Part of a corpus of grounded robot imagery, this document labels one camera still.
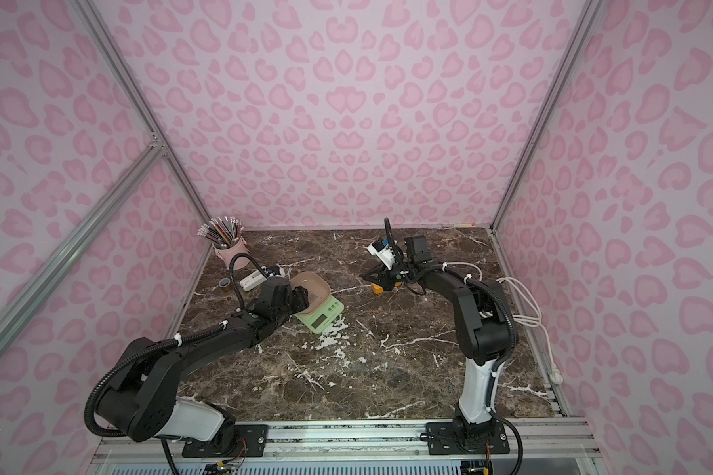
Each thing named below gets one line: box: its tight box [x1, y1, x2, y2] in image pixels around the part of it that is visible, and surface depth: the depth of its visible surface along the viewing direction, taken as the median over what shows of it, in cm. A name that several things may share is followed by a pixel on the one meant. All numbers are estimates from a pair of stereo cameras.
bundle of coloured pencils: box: [197, 215, 245, 250], surface depth 105 cm
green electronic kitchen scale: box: [294, 294, 346, 335], surface depth 95 cm
